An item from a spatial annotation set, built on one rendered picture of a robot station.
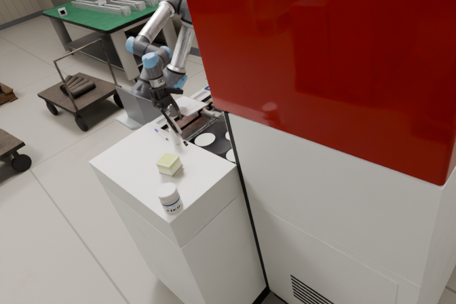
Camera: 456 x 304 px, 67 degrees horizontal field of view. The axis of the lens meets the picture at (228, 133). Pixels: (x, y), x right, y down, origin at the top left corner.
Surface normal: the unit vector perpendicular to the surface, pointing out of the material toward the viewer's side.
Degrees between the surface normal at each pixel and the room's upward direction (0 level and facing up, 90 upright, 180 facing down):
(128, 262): 0
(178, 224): 90
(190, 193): 0
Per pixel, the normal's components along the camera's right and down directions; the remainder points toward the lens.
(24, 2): 0.67, 0.32
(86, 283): -0.20, -0.80
